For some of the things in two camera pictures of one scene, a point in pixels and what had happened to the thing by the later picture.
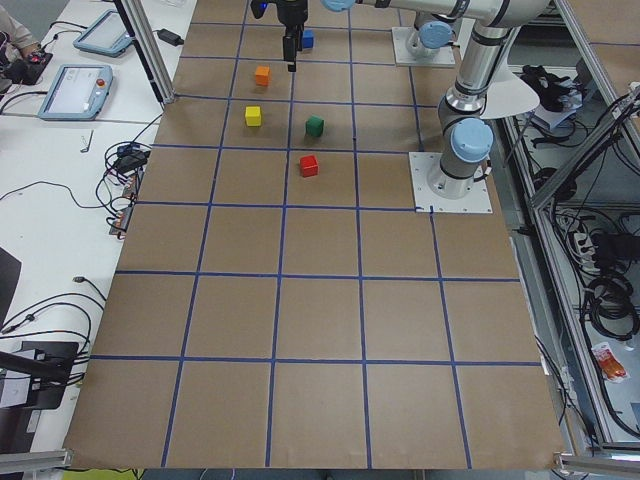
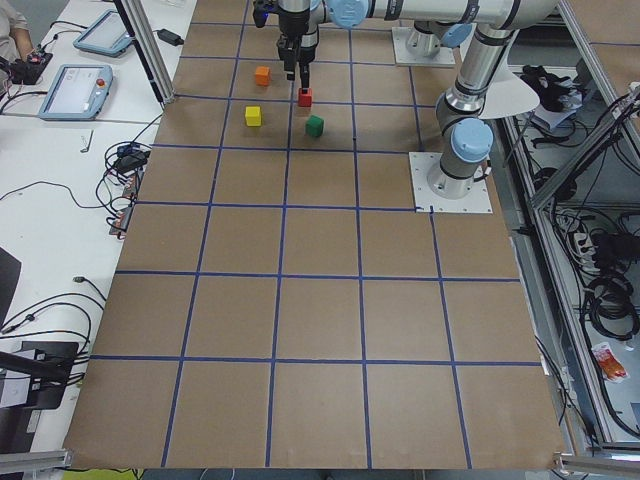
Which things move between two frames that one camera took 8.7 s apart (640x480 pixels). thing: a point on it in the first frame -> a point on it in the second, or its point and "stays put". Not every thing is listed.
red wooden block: (308, 166) -> (305, 99)
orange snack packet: (610, 366) stays put
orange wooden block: (262, 75) stays put
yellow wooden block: (253, 116) stays put
